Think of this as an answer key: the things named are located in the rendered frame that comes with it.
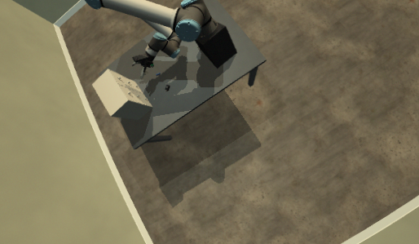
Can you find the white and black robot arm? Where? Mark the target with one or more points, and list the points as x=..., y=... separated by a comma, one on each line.
x=195, y=22

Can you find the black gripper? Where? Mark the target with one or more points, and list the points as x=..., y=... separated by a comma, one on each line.
x=145, y=64

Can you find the grey chest of drawers with tan drawers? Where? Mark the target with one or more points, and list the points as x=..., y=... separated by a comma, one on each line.
x=115, y=100

